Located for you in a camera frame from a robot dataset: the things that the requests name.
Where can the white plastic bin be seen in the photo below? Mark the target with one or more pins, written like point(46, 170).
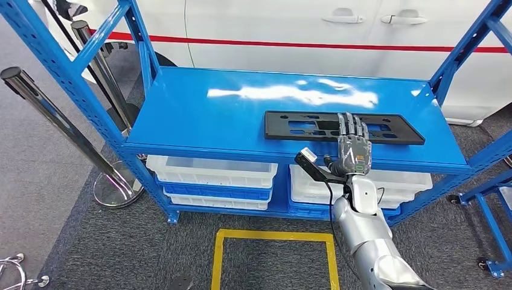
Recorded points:
point(308, 197)
point(404, 180)
point(216, 203)
point(208, 176)

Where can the chrome stanchion post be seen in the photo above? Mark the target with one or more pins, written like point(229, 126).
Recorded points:
point(100, 68)
point(48, 108)

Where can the blue metal shelf rack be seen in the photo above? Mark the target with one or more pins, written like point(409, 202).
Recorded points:
point(224, 120)

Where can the white car with red stripe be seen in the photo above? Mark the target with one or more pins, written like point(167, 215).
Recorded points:
point(280, 24)

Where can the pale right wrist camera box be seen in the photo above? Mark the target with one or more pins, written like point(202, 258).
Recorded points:
point(306, 156)

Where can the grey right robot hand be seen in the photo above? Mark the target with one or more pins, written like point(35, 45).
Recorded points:
point(354, 154)

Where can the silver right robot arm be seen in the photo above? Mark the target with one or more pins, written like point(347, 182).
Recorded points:
point(368, 236)

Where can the black plastic panel part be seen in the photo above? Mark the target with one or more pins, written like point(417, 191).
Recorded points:
point(280, 124)

